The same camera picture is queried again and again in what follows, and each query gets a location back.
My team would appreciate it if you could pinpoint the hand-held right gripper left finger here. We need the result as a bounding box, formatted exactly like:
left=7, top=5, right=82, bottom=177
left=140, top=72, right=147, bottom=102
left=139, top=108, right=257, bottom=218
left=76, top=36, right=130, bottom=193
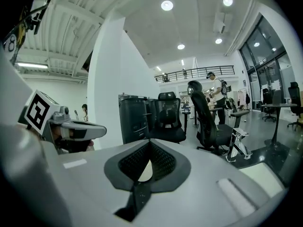
left=46, top=138, right=152, bottom=227

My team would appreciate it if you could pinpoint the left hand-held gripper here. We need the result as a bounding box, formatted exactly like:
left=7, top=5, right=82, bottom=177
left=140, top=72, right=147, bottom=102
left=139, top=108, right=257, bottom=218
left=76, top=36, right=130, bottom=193
left=23, top=89, right=107, bottom=155

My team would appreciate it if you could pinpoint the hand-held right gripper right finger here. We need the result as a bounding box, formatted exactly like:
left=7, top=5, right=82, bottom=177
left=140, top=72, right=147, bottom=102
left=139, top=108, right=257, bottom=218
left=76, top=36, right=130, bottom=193
left=132, top=138, right=273, bottom=227

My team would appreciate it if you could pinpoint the person's left hand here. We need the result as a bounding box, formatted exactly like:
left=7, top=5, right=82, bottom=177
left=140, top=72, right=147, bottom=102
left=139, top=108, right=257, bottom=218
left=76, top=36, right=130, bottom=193
left=54, top=126, right=96, bottom=154

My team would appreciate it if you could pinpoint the clear acrylic stand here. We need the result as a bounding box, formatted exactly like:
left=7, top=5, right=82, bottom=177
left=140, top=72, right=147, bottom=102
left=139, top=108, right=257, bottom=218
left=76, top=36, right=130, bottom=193
left=225, top=127, right=253, bottom=163

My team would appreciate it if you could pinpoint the black office chair with headrest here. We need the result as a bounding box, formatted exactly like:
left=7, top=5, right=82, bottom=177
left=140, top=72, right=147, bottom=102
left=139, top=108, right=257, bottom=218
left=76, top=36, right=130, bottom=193
left=187, top=80, right=250, bottom=156

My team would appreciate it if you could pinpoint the black mesh office chair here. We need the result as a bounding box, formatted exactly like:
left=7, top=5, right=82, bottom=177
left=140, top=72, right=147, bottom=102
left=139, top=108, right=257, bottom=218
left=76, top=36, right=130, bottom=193
left=147, top=91, right=187, bottom=144

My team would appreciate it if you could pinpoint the fluorescent tube light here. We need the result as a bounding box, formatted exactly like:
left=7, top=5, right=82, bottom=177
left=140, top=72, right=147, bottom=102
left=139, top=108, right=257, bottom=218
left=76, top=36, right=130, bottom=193
left=16, top=62, right=49, bottom=69

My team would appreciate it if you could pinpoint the clothes rack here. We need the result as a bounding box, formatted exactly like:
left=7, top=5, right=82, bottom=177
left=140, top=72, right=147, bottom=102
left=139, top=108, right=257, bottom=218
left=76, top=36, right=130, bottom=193
left=236, top=87, right=251, bottom=111

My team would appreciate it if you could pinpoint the round black table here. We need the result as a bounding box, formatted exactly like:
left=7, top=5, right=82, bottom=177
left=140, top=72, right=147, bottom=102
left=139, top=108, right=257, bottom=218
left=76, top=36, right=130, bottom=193
left=261, top=102, right=298, bottom=147

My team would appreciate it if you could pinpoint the black balcony railing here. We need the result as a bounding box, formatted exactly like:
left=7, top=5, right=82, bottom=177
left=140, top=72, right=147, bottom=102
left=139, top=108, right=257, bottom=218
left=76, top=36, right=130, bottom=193
left=154, top=65, right=235, bottom=84

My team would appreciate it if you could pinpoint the white ceiling air unit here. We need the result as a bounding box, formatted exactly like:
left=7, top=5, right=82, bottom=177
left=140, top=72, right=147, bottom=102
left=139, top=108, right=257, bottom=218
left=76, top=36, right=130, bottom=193
left=214, top=11, right=232, bottom=35

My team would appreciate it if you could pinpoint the black bracket with round tag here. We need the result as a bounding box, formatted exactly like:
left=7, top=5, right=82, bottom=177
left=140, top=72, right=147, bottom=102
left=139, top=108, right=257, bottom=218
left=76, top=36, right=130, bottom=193
left=2, top=0, right=52, bottom=65

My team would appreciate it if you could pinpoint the glass door wall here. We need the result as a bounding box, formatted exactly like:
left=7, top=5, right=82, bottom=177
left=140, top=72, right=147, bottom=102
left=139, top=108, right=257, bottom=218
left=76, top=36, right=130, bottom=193
left=238, top=15, right=297, bottom=112

